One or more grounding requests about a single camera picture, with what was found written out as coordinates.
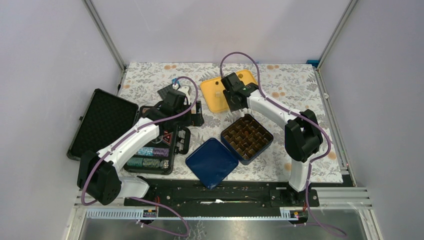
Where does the blue tin with brown insert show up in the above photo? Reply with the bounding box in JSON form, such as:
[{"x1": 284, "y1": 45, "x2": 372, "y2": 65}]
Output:
[{"x1": 220, "y1": 114, "x2": 274, "y2": 166}]

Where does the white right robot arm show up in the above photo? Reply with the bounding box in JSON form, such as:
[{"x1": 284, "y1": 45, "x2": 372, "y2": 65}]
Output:
[{"x1": 221, "y1": 72, "x2": 323, "y2": 206}]

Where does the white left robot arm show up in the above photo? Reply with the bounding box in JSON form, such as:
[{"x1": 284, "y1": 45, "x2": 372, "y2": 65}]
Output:
[{"x1": 77, "y1": 86, "x2": 204, "y2": 206}]

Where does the yellow plastic tray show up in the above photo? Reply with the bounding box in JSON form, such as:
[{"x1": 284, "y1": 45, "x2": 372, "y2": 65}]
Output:
[{"x1": 200, "y1": 69, "x2": 258, "y2": 113}]

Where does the floral table cloth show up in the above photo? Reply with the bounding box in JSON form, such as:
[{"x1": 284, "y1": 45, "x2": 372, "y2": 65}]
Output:
[{"x1": 120, "y1": 62, "x2": 330, "y2": 182}]

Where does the blue tin lid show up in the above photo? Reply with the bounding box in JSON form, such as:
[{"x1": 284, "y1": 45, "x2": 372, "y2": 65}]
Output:
[{"x1": 185, "y1": 137, "x2": 239, "y2": 190}]

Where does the black poker chip case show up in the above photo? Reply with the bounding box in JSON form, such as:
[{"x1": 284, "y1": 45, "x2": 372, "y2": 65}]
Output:
[{"x1": 66, "y1": 89, "x2": 190, "y2": 175}]

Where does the blue clamp at corner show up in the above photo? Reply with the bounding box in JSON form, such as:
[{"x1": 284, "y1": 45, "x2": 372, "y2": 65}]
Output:
[{"x1": 306, "y1": 59, "x2": 320, "y2": 68}]

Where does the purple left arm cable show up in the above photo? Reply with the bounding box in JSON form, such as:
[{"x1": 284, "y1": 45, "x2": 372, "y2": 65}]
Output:
[{"x1": 81, "y1": 76, "x2": 199, "y2": 238}]

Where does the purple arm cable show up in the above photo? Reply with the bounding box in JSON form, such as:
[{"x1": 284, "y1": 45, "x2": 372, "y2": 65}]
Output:
[
  {"x1": 219, "y1": 51, "x2": 347, "y2": 238},
  {"x1": 81, "y1": 76, "x2": 199, "y2": 238}
]

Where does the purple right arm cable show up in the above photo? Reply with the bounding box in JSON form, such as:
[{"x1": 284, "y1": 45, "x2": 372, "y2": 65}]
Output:
[{"x1": 219, "y1": 51, "x2": 347, "y2": 238}]

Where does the grey cable duct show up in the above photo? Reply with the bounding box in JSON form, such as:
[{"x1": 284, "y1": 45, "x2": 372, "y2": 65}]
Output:
[{"x1": 85, "y1": 207, "x2": 296, "y2": 222}]

